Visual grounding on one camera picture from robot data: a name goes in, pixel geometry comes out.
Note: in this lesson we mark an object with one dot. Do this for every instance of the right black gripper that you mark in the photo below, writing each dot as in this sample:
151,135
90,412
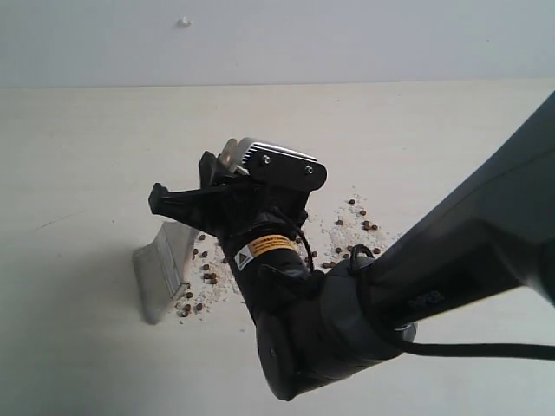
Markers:
229,205

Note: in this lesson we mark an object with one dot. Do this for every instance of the small white wall hook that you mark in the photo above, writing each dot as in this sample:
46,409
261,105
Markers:
184,23

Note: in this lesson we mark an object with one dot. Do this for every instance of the scattered rice and brown pellets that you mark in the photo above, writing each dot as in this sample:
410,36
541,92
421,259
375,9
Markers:
272,271

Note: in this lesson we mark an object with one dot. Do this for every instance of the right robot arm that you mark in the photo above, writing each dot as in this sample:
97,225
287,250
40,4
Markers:
493,233

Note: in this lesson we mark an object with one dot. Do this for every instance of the white wooden paint brush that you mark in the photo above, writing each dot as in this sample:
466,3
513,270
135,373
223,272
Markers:
161,269

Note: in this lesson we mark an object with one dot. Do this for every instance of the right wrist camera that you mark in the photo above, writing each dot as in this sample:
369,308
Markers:
273,164

